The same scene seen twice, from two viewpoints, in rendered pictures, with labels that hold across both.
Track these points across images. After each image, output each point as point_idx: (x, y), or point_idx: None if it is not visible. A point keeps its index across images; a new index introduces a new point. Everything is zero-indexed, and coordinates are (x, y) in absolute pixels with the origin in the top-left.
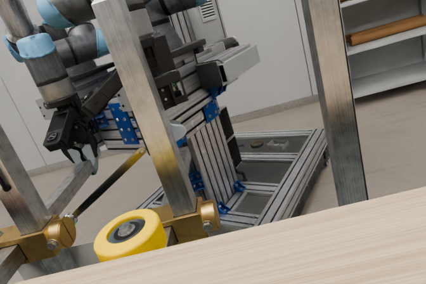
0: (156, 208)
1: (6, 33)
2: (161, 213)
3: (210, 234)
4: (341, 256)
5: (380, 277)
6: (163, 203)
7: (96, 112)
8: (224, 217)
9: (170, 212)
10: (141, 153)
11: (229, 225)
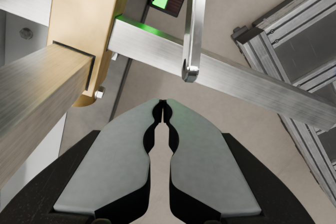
0: (105, 16)
1: None
2: (81, 24)
3: (329, 45)
4: None
5: None
6: (139, 33)
7: None
8: (334, 70)
9: (73, 39)
10: (184, 58)
11: (318, 68)
